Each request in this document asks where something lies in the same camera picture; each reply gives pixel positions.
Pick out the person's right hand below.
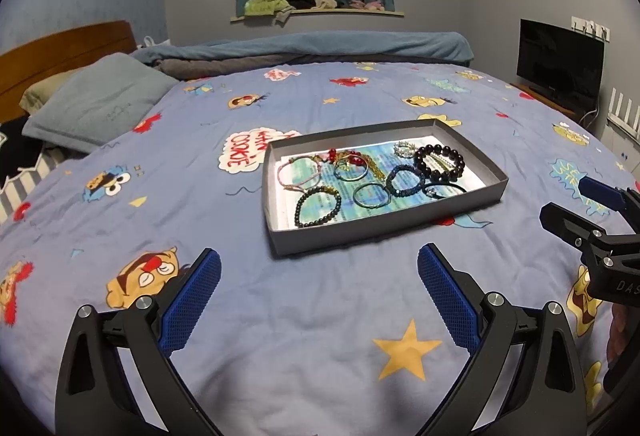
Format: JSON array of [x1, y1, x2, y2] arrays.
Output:
[[606, 303, 635, 369]]

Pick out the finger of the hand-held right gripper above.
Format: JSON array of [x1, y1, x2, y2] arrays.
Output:
[[577, 176, 640, 218], [540, 202, 610, 263]]

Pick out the pink cord bracelet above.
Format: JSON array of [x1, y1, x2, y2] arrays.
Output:
[[276, 155, 323, 192]]

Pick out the grey blanket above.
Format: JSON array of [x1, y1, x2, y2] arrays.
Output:
[[152, 54, 351, 80]]

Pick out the black hair tie with charm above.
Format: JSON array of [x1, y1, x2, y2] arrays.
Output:
[[422, 181, 468, 199]]

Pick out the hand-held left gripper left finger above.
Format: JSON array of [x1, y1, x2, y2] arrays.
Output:
[[54, 247, 223, 436]]

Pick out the silver bangle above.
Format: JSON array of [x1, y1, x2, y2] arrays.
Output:
[[334, 161, 370, 182], [352, 183, 392, 209]]

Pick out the blue blanket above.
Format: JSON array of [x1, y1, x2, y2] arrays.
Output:
[[132, 31, 473, 67]]

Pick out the cartoon printed blue bed sheet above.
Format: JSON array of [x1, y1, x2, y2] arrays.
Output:
[[0, 59, 640, 436]]

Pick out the blue-green printed paper sheet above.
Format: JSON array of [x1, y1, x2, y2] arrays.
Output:
[[280, 133, 483, 227]]

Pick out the tan pillow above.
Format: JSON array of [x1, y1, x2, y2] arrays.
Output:
[[20, 69, 81, 114]]

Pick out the white slatted rack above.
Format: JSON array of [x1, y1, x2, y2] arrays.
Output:
[[606, 88, 640, 139]]

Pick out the pearl bar hair clip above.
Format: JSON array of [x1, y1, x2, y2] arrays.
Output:
[[422, 151, 458, 173]]

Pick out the green clothing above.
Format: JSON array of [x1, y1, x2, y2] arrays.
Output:
[[243, 0, 293, 16]]

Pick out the large black bead bracelet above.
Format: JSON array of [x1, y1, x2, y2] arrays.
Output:
[[413, 143, 466, 182]]

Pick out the small dark bead bracelet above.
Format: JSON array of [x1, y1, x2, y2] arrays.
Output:
[[294, 186, 343, 229]]

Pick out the grey shallow cardboard box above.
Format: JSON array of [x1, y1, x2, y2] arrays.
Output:
[[261, 116, 510, 258]]

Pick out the black television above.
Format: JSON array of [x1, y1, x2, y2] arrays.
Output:
[[516, 19, 606, 100]]

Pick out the white wall hooks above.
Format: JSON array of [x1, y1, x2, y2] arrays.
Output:
[[571, 16, 611, 40]]

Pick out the red and yellow bead bracelet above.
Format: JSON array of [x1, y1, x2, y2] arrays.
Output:
[[320, 147, 388, 182]]

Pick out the grey-blue pillow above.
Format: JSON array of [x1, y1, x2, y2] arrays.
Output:
[[22, 54, 181, 152]]

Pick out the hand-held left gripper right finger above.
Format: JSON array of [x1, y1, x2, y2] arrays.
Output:
[[416, 243, 586, 436]]

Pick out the wooden television stand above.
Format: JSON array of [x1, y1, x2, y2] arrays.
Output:
[[510, 83, 601, 117]]

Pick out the wooden headboard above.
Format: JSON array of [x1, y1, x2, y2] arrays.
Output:
[[0, 20, 138, 122]]

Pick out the black and white striped pillow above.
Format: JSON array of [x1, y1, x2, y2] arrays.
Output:
[[0, 116, 66, 222]]

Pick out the dark blue beaded bracelet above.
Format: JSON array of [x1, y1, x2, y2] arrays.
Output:
[[385, 163, 426, 199]]

